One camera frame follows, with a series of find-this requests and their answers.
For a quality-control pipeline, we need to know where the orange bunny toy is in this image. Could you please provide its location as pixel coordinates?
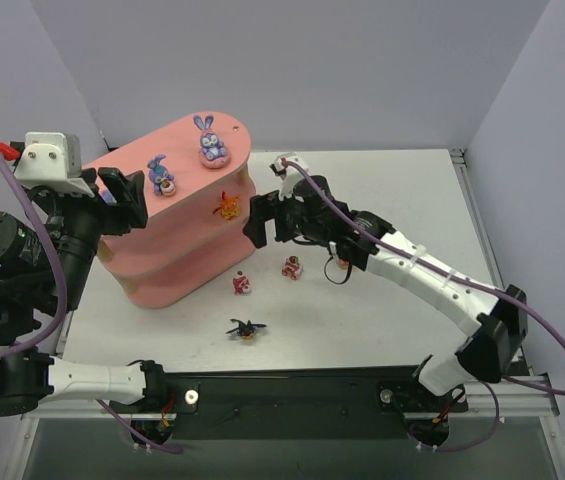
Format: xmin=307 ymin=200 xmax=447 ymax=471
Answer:
xmin=212 ymin=192 xmax=241 ymax=220

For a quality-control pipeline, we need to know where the small purple bunny with cake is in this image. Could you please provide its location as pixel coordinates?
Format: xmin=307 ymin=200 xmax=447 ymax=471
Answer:
xmin=147 ymin=154 xmax=176 ymax=197

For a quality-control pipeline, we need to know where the strawberry cake slice toy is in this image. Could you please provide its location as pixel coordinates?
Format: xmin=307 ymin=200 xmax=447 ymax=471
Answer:
xmin=281 ymin=255 xmax=303 ymax=281

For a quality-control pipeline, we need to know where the black winged toy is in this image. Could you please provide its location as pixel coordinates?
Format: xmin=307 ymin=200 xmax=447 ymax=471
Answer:
xmin=225 ymin=318 xmax=267 ymax=340

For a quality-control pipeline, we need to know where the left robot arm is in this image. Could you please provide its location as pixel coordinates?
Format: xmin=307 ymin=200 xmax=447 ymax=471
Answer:
xmin=0 ymin=167 xmax=177 ymax=416

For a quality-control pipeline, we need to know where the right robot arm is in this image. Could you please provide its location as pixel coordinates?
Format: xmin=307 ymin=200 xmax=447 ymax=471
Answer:
xmin=243 ymin=175 xmax=527 ymax=396

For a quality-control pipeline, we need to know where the pink three-tier wooden shelf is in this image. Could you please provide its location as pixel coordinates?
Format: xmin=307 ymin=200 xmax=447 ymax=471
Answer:
xmin=90 ymin=112 xmax=256 ymax=309

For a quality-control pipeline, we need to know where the purple bunny toy on donut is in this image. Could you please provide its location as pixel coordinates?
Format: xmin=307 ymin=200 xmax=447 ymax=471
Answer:
xmin=193 ymin=114 xmax=231 ymax=170

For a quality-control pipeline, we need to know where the pink bear with strawberry hat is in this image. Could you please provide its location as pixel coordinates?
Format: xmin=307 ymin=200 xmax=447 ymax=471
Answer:
xmin=232 ymin=270 xmax=251 ymax=295

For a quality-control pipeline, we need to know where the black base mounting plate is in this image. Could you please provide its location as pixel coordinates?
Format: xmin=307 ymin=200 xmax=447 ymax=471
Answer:
xmin=111 ymin=366 xmax=468 ymax=442

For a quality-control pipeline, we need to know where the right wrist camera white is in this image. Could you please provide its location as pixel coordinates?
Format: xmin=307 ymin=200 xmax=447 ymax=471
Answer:
xmin=269 ymin=152 xmax=309 ymax=201

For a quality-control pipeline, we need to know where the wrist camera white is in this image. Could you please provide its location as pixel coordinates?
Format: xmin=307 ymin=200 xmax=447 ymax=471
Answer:
xmin=0 ymin=132 xmax=95 ymax=197
xmin=269 ymin=152 xmax=309 ymax=201

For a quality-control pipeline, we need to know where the black looped cable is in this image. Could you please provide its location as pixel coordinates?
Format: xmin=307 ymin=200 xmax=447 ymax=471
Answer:
xmin=323 ymin=254 xmax=353 ymax=287

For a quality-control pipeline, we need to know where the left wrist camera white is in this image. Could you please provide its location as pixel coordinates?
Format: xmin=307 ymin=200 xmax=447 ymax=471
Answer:
xmin=0 ymin=132 xmax=95 ymax=197

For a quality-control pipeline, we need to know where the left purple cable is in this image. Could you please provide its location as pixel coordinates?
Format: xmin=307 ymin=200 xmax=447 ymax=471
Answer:
xmin=0 ymin=152 xmax=69 ymax=362

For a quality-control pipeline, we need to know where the purple cable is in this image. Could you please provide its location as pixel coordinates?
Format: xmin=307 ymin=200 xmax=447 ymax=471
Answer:
xmin=281 ymin=157 xmax=565 ymax=396
xmin=0 ymin=152 xmax=69 ymax=362

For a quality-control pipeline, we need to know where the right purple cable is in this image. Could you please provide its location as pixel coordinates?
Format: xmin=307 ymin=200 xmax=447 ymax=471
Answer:
xmin=281 ymin=157 xmax=565 ymax=396

